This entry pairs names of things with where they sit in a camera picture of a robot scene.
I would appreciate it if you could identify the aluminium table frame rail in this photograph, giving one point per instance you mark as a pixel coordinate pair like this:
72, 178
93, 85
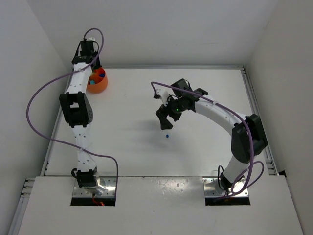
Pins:
271, 164

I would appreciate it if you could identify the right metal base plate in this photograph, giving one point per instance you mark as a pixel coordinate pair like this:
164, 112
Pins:
212, 189

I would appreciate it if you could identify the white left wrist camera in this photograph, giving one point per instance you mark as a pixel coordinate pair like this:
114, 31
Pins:
91, 39

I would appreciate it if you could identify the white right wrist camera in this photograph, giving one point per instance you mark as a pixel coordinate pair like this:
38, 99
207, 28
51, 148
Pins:
162, 95

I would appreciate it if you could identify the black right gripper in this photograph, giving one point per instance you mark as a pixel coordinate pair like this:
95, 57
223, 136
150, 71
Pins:
167, 113

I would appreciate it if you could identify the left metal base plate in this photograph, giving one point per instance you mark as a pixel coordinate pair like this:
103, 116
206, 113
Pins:
106, 189

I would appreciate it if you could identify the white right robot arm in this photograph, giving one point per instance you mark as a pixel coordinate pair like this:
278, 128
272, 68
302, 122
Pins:
248, 137

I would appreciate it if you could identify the metal base plate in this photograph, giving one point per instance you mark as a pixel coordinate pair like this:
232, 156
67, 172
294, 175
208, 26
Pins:
106, 189
212, 189

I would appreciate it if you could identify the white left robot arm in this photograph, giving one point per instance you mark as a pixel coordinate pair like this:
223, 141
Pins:
78, 114

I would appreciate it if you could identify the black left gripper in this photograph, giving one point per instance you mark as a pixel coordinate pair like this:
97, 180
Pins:
95, 64

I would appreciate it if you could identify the orange divided round container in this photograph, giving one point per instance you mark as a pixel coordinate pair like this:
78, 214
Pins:
101, 83

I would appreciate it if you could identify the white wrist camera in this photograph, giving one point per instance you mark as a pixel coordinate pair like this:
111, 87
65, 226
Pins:
162, 95
91, 39

